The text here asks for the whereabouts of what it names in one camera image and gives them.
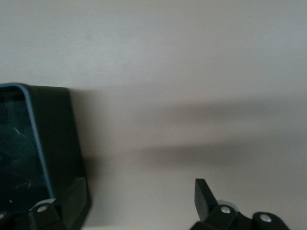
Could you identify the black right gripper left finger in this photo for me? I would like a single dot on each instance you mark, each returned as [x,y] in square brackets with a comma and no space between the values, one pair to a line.
[72,198]

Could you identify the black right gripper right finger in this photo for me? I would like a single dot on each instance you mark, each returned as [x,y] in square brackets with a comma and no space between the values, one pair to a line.
[206,203]

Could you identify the black plastic tray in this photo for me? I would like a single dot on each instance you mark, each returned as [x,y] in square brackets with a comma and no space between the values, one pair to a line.
[55,134]

